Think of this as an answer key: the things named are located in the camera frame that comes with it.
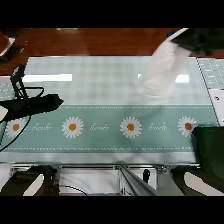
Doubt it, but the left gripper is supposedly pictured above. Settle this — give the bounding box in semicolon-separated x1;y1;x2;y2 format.
7;93;65;120

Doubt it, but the black cable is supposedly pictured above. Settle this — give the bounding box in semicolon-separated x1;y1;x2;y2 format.
0;85;46;153

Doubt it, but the silver frame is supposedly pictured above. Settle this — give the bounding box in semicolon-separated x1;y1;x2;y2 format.
9;162;201;197

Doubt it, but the white garment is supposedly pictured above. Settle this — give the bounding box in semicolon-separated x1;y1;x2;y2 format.
139;29;192;100

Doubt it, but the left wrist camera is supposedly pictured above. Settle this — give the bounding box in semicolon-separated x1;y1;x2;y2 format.
9;64;30;101

